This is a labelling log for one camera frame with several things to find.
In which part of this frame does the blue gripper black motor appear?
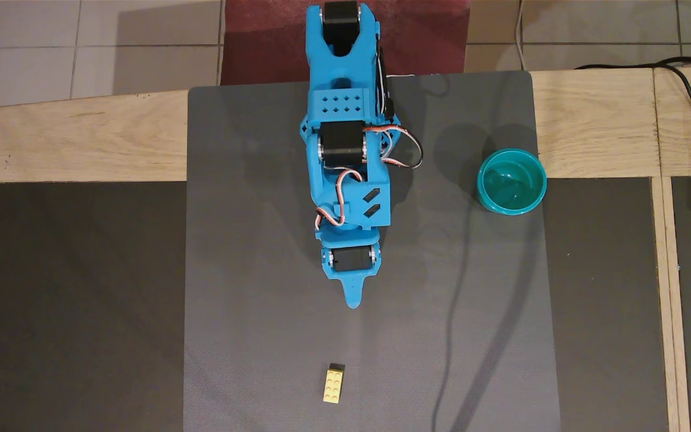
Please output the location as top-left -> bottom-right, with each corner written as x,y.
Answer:
320,242 -> 383,310

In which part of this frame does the cream lego brick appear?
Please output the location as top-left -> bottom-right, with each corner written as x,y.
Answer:
323,363 -> 346,404

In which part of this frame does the grey rubber mat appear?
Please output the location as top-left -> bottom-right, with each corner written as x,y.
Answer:
183,71 -> 562,432

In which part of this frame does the green plastic cup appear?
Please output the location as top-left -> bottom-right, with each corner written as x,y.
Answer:
477,148 -> 548,215

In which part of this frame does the dark red cloth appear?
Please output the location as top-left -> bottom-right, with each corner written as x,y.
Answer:
221,0 -> 471,86

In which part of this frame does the thin white cable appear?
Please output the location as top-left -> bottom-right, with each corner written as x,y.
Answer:
515,0 -> 527,71

